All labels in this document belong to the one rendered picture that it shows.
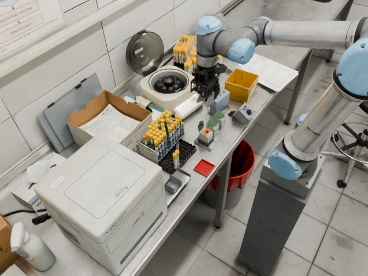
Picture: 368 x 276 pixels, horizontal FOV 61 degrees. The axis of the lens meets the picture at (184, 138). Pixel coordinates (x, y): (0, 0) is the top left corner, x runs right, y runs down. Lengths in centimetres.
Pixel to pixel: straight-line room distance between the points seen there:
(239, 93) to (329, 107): 78
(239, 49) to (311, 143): 34
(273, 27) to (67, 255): 101
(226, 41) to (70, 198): 64
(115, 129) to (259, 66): 90
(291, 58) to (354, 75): 124
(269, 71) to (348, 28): 95
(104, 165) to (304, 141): 60
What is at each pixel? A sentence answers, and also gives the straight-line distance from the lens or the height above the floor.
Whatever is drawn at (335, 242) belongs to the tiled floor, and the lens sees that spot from 232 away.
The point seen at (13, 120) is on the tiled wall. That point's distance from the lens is 137.
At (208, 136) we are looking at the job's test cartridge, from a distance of 136.
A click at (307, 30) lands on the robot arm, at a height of 149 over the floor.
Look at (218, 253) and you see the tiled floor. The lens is 211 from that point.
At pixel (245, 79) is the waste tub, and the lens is 171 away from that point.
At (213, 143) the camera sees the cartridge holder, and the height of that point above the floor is 89.
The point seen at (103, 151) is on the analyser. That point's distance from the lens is 104.
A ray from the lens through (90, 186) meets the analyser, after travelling 97.
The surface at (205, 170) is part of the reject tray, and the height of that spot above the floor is 88.
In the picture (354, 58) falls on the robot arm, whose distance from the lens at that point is 79.
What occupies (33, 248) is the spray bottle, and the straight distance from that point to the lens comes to 111.
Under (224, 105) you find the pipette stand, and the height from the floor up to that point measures 91.
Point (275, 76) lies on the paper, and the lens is 182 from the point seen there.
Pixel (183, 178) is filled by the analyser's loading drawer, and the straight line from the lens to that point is 126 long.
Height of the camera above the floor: 195
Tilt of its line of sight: 48 degrees down
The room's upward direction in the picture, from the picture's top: 2 degrees counter-clockwise
